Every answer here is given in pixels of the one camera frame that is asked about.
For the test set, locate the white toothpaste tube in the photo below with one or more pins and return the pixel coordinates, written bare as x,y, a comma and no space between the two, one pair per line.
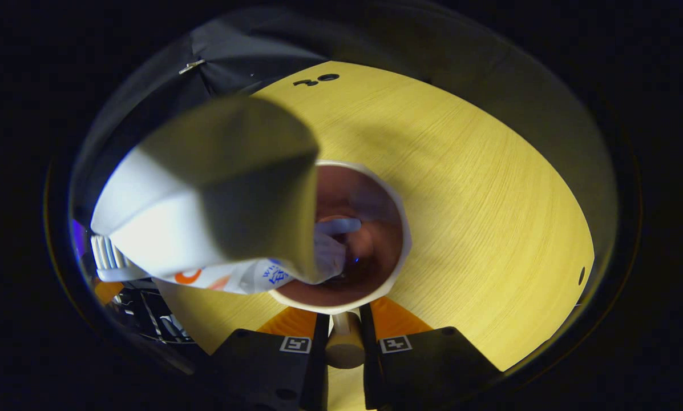
204,200

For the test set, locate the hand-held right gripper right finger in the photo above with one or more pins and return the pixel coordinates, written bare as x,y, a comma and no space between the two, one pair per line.
368,365

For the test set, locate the silver cloth clip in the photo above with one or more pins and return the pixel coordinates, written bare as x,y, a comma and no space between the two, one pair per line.
192,66

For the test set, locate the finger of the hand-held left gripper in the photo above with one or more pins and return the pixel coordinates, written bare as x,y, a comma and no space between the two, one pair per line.
106,291

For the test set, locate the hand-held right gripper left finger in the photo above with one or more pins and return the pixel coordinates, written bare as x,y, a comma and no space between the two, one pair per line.
318,365

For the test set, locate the wooden desktop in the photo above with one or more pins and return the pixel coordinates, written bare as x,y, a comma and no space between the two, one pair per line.
489,200

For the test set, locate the light blue toothbrush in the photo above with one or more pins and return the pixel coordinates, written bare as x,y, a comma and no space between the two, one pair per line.
341,226

